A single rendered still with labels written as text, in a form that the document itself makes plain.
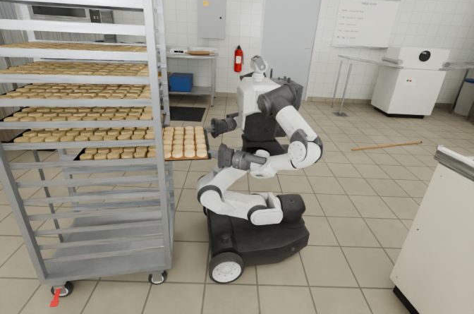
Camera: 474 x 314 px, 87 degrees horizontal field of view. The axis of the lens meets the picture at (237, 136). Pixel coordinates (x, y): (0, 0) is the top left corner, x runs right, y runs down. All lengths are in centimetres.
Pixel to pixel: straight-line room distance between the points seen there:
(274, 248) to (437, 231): 81
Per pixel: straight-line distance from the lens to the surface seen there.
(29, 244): 158
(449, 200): 145
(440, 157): 146
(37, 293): 189
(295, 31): 533
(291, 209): 169
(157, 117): 107
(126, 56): 107
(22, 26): 117
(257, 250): 161
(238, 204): 158
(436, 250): 156
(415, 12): 618
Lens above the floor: 135
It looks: 23 degrees down
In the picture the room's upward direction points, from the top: 3 degrees clockwise
